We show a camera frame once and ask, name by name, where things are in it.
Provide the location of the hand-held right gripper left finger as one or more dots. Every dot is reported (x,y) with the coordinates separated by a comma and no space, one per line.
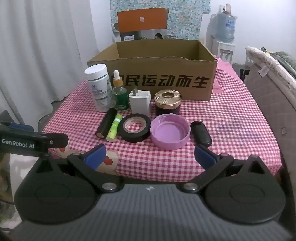
(96,155)

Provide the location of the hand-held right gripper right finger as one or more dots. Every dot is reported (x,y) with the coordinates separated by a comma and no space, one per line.
(204,158)

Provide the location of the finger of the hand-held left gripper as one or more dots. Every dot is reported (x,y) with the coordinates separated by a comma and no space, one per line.
(59,140)
(20,127)

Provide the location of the green lip balm tube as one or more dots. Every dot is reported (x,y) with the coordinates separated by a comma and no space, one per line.
(114,127)

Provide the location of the black cylindrical battery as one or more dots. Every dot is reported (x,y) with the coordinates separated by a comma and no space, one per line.
(107,122)

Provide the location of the black tape roll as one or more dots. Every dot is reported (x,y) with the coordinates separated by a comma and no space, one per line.
(122,132)

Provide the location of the purple plastic lid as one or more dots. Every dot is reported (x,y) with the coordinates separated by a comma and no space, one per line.
(170,132)

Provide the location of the green dropper bottle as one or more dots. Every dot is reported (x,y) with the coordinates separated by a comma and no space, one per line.
(120,97)

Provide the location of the white supplement bottle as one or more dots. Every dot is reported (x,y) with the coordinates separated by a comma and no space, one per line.
(98,90)

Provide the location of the gold lid jar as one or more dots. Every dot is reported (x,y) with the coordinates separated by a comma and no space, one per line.
(167,99)

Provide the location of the brown cardboard box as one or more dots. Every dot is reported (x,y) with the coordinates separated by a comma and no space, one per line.
(161,78)

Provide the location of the black oval case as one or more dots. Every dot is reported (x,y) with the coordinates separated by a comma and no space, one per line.
(201,134)

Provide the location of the pink checkered tablecloth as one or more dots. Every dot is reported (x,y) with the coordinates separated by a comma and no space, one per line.
(231,129)

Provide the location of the small white tube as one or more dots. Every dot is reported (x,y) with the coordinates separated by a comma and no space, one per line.
(140,102)

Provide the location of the white curtain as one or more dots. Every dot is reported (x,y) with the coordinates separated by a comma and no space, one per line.
(41,58)

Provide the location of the grey mattress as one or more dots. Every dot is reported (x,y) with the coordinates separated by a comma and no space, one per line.
(270,111)

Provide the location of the white water dispenser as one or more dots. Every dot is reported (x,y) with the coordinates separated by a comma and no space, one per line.
(224,51)

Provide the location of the white fluffy blanket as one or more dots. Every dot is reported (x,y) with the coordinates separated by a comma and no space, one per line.
(261,60)

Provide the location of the grey blanket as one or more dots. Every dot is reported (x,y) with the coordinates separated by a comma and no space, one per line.
(285,60)

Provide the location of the blue water jug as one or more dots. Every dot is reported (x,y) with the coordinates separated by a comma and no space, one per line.
(225,26)

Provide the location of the blue patterned hanging cloth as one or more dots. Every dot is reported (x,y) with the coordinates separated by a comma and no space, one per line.
(185,20)

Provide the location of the orange top product box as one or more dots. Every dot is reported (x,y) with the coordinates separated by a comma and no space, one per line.
(141,19)

